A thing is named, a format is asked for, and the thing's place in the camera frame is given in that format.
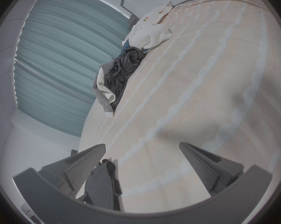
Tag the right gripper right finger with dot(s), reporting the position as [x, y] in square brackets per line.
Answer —
[208, 167]

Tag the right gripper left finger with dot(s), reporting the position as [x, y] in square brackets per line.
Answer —
[82, 169]

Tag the black T-shirt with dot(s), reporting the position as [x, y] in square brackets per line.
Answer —
[103, 185]

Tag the black chest of drawers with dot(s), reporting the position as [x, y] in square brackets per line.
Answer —
[74, 152]

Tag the blue-green curtain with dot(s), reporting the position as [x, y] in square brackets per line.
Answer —
[51, 101]
[72, 36]

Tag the bed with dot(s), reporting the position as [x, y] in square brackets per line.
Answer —
[201, 78]

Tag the black garment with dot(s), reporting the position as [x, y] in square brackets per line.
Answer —
[121, 73]

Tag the dark blue garment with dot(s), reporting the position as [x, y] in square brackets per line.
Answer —
[126, 46]

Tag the white garment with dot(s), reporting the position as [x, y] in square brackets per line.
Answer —
[147, 36]

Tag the grey bedside table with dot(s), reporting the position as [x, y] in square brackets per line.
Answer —
[133, 21]

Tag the white printed pillow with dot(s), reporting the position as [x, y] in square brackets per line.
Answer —
[156, 14]

